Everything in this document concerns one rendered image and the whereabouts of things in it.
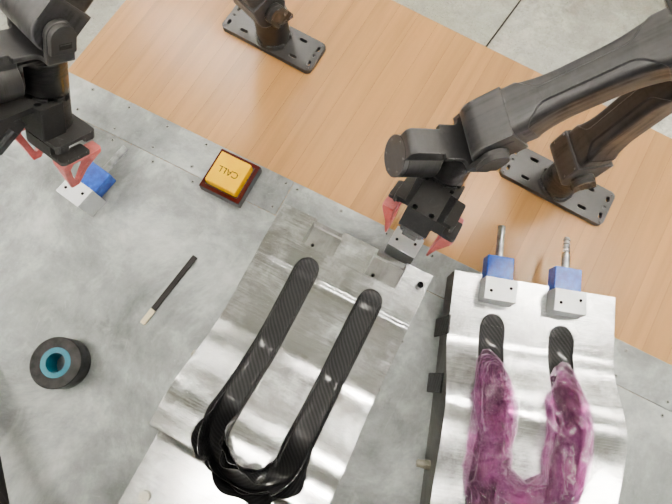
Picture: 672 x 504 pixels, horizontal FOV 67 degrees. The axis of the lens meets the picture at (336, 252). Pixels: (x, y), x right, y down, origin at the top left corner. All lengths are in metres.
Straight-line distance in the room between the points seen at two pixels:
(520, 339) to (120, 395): 0.64
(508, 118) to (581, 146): 0.21
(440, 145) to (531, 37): 1.58
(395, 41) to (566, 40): 1.28
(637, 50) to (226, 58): 0.71
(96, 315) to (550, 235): 0.79
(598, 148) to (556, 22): 1.52
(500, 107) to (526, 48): 1.54
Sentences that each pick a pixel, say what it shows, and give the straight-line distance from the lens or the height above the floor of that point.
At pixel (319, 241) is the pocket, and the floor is 0.86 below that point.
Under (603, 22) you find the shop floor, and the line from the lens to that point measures 2.39.
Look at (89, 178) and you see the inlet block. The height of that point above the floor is 0.84.
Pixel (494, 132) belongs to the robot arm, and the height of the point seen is 1.10.
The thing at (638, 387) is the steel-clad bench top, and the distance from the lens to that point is 1.00.
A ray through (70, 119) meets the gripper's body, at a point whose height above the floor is 1.01.
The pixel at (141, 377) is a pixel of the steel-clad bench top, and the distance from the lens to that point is 0.90.
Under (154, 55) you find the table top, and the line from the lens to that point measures 1.11.
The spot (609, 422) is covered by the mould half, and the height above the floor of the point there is 0.89.
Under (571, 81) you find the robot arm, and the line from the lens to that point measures 0.65.
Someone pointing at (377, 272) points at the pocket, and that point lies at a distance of 0.82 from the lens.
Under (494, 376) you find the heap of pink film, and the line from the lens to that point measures 0.80.
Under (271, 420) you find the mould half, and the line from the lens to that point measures 0.73.
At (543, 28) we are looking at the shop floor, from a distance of 2.28.
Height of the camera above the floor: 1.65
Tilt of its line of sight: 75 degrees down
